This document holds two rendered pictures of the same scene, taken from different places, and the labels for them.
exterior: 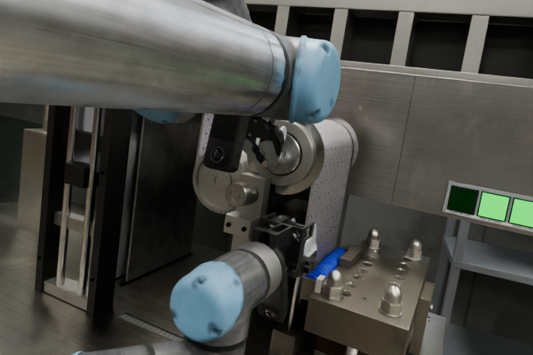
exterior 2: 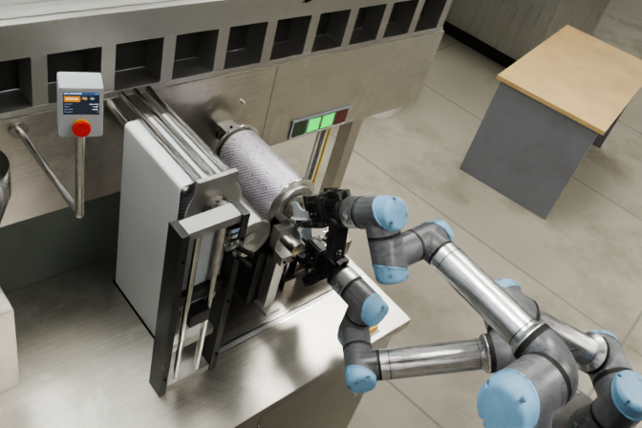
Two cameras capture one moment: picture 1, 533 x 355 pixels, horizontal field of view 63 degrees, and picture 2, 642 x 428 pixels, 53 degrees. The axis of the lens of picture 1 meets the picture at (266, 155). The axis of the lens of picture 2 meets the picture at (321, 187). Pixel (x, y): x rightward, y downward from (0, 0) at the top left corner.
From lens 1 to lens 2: 1.59 m
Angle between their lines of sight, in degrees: 74
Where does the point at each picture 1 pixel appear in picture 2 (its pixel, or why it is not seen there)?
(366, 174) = not seen: hidden behind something
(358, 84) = (239, 83)
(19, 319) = (204, 409)
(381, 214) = not seen: outside the picture
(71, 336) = (236, 383)
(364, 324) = not seen: hidden behind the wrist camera
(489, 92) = (317, 62)
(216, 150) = (339, 251)
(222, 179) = (252, 237)
